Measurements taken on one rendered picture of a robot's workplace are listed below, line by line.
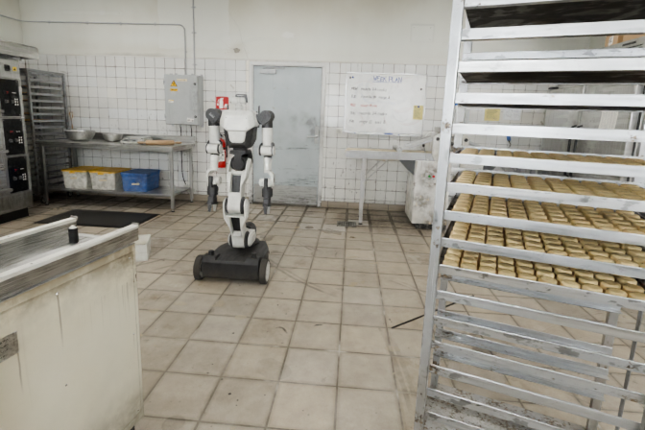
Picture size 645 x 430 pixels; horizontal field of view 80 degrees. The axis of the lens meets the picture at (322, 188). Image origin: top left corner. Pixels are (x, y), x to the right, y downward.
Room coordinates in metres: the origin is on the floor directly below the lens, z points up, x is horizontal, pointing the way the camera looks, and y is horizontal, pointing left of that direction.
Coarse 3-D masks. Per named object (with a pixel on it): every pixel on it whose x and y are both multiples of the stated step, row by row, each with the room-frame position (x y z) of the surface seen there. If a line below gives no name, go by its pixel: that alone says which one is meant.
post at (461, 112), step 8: (464, 48) 1.58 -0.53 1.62; (464, 88) 1.58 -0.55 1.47; (464, 112) 1.57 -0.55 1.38; (456, 120) 1.58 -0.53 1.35; (464, 120) 1.57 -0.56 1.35; (456, 136) 1.58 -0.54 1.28; (456, 144) 1.58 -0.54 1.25; (448, 200) 1.58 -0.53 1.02; (448, 224) 1.58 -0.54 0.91; (440, 288) 1.58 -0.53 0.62; (440, 304) 1.58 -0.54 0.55; (440, 360) 1.60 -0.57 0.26; (432, 376) 1.58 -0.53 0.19; (432, 384) 1.58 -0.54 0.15
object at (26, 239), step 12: (72, 216) 1.51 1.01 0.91; (36, 228) 1.35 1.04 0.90; (48, 228) 1.39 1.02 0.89; (60, 228) 1.44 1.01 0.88; (0, 240) 1.22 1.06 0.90; (12, 240) 1.26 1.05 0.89; (24, 240) 1.30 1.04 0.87; (36, 240) 1.34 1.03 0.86; (48, 240) 1.39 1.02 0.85; (0, 252) 1.22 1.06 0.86; (12, 252) 1.25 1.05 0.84
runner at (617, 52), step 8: (616, 48) 1.38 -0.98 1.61; (624, 48) 1.37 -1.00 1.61; (632, 48) 1.37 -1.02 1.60; (640, 48) 1.36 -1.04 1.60; (464, 56) 1.58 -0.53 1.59; (472, 56) 1.57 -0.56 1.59; (480, 56) 1.56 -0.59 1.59; (488, 56) 1.54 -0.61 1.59; (496, 56) 1.53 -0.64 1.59; (504, 56) 1.52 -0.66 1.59; (512, 56) 1.51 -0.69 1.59; (520, 56) 1.50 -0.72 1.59; (528, 56) 1.49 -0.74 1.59; (536, 56) 1.48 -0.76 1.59; (544, 56) 1.47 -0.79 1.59; (552, 56) 1.46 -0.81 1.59; (560, 56) 1.45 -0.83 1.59; (568, 56) 1.44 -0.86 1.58; (576, 56) 1.43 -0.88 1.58; (584, 56) 1.42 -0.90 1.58; (592, 56) 1.41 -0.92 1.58; (600, 56) 1.38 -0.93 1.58; (608, 56) 1.37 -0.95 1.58; (616, 56) 1.36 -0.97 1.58; (624, 56) 1.35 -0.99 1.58; (632, 56) 1.34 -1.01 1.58; (640, 56) 1.34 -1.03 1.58
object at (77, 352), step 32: (32, 256) 1.23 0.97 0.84; (128, 256) 1.37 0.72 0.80; (32, 288) 1.01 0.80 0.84; (64, 288) 1.10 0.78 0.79; (96, 288) 1.22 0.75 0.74; (128, 288) 1.36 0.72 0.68; (0, 320) 0.92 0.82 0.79; (32, 320) 1.00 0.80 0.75; (64, 320) 1.09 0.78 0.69; (96, 320) 1.21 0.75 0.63; (128, 320) 1.35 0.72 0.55; (0, 352) 0.91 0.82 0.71; (32, 352) 0.99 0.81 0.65; (64, 352) 1.08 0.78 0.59; (96, 352) 1.20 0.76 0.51; (128, 352) 1.34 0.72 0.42; (0, 384) 0.90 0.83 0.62; (32, 384) 0.98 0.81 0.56; (64, 384) 1.07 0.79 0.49; (96, 384) 1.19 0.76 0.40; (128, 384) 1.33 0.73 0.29; (0, 416) 0.89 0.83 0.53; (32, 416) 0.97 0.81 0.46; (64, 416) 1.06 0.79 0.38; (96, 416) 1.18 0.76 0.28; (128, 416) 1.32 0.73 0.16
